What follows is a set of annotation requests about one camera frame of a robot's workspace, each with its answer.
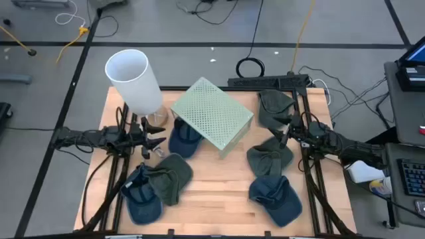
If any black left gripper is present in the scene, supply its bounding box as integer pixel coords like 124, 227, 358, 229
127, 116, 167, 159

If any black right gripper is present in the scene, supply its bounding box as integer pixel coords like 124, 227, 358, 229
280, 114, 315, 149

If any blue denim cap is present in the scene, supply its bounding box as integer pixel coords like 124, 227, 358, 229
167, 116, 205, 159
248, 175, 303, 229
120, 163, 164, 226

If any dark green cap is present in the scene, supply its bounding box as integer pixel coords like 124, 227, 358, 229
145, 153, 194, 206
257, 88, 296, 130
246, 136, 295, 177

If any white cylindrical bin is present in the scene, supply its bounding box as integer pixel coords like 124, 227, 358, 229
104, 48, 169, 127

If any black perforated power strip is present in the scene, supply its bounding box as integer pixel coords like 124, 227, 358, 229
227, 74, 311, 91

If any pale green perforated box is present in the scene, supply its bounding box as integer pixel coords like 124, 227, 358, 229
169, 76, 255, 159

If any white box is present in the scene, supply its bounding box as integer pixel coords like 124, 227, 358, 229
345, 160, 386, 184

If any white bottle yellow label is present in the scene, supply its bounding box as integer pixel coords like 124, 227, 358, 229
369, 177, 393, 197

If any grey desk surface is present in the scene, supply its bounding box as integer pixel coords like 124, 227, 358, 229
384, 142, 425, 229
383, 60, 425, 147

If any black keyboard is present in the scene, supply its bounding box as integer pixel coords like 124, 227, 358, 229
396, 158, 425, 197

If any black device with labels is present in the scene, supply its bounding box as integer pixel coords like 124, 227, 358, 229
394, 64, 425, 92

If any grey flat bar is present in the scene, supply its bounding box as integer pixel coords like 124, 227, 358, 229
0, 73, 33, 84

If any black laptop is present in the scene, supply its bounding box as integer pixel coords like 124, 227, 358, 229
397, 35, 425, 67

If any grey metal base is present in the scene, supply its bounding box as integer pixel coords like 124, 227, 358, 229
11, 0, 71, 8

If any black aluminium table frame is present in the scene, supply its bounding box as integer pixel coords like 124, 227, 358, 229
73, 85, 359, 238

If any white power cable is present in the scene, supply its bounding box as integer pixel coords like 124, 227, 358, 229
311, 78, 332, 106

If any black coiled cable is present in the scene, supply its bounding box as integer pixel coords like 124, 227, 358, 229
234, 0, 266, 80

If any black base cable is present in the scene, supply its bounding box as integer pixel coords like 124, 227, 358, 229
81, 154, 112, 228

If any black cable bundle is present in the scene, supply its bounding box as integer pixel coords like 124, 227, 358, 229
297, 65, 394, 129

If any long yellow cable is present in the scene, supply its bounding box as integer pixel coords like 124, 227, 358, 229
290, 0, 316, 75

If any black thin cable loop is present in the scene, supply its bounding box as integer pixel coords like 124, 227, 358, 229
86, 5, 120, 39

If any yellow cable with plug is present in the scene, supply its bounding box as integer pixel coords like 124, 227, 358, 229
0, 25, 90, 64

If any black thin cable tangle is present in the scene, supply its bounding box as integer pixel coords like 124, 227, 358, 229
175, 0, 239, 26

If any white coiled cable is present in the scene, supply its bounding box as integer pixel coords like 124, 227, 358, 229
54, 0, 87, 28

